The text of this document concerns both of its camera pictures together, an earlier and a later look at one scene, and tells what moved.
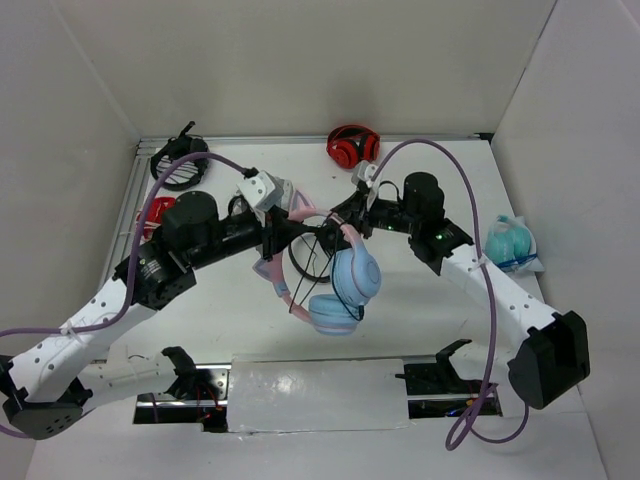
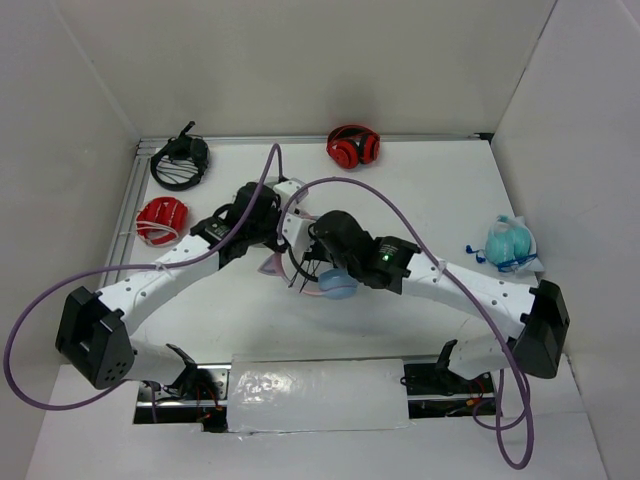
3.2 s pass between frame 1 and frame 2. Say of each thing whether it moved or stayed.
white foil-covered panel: stayed
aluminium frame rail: stayed
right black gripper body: moved
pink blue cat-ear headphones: moved
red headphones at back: stayed
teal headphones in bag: stayed
